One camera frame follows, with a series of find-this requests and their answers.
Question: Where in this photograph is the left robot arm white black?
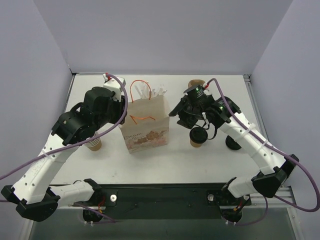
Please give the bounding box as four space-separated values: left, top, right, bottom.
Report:
1 87 128 222

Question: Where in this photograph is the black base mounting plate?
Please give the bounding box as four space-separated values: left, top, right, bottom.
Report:
72 183 253 221

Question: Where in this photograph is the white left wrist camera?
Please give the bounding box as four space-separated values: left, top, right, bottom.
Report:
102 73 123 102

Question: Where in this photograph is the brown paper coffee cup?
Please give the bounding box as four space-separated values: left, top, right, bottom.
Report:
189 140 203 148

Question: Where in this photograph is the brown pulp cup carrier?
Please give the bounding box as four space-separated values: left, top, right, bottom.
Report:
187 79 205 88

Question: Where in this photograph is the beige paper takeout bag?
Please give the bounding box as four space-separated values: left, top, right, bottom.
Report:
119 79 170 154

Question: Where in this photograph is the stack of black lids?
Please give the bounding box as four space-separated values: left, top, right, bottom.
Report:
225 135 242 151

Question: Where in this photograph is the wrapped white straws bundle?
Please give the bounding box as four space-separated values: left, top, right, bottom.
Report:
133 80 167 99

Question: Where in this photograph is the black plastic cup lid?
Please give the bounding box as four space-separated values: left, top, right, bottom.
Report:
189 127 208 145

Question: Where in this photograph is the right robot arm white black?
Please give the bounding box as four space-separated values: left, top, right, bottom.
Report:
169 96 296 204

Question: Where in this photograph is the stack of paper cups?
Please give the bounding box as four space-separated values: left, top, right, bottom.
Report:
84 137 102 152

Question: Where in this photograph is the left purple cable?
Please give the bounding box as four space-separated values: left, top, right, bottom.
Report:
0 73 129 181

